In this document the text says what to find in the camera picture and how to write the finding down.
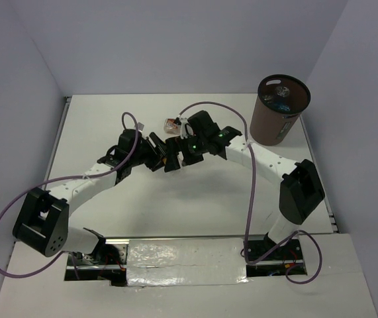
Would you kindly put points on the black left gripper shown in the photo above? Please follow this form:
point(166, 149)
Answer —
point(156, 161)

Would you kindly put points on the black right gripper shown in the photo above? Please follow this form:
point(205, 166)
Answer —
point(175, 144)

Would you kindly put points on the red cap clear bottle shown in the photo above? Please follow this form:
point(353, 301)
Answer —
point(173, 126)

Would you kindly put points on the blue label white cap bottle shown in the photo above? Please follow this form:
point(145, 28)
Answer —
point(280, 107)

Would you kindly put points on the small blue label bottle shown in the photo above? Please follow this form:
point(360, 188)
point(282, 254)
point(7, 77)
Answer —
point(277, 93)

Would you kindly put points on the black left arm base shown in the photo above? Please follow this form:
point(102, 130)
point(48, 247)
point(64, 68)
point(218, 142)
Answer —
point(97, 259)

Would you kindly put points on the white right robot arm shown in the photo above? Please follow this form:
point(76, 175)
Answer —
point(299, 186)

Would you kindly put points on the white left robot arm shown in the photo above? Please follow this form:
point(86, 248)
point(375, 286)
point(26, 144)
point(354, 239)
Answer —
point(43, 221)

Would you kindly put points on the brown plastic waste bin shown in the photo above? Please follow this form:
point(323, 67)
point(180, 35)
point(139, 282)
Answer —
point(268, 127)

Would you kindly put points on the white foil covered front board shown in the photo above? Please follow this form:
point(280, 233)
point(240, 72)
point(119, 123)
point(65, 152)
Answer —
point(201, 278)

